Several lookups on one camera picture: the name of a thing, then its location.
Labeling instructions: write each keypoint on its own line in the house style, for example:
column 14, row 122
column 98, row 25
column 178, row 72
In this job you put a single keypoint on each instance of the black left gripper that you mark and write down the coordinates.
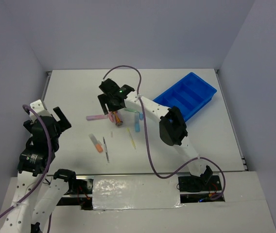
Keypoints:
column 65, row 124

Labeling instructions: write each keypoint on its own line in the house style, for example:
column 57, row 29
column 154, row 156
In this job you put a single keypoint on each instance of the yellow thin pen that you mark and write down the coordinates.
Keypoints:
column 131, row 138

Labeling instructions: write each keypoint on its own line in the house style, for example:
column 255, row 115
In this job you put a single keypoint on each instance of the blue divided plastic tray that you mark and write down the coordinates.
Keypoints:
column 190, row 94

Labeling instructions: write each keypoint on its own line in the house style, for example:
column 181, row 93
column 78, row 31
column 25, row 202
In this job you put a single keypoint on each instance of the purple pink highlighter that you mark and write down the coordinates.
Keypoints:
column 96, row 117

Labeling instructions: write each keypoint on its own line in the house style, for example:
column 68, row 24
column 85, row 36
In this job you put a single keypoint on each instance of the thin ballpoint pen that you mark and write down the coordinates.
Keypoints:
column 105, row 149

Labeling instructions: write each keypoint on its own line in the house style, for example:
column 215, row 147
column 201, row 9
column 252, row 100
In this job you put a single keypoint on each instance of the pink correction tape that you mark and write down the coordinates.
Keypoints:
column 111, row 116

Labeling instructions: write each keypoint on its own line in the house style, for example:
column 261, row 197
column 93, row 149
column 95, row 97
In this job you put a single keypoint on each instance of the orange highlighter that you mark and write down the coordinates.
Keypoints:
column 96, row 143

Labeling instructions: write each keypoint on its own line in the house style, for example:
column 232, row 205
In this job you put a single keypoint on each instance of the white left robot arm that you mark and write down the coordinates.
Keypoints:
column 28, row 213

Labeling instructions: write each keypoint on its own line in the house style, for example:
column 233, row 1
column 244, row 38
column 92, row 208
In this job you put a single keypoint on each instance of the green correction tape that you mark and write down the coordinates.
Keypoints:
column 131, row 110

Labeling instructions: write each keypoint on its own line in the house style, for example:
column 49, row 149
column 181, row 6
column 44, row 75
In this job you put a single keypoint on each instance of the orange pink marker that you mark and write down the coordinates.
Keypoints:
column 117, row 118

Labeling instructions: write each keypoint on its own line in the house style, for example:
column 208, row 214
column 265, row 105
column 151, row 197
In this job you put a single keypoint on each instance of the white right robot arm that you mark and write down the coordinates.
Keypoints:
column 172, row 127

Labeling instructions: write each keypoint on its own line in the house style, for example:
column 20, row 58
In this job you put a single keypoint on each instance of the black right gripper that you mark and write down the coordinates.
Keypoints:
column 104, row 99

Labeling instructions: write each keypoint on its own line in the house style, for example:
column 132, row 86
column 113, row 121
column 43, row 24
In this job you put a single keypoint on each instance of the light blue highlighter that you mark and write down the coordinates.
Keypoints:
column 137, row 123

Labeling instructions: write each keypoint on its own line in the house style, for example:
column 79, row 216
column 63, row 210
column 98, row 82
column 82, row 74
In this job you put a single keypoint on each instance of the silver taped front panel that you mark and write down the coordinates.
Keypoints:
column 135, row 192

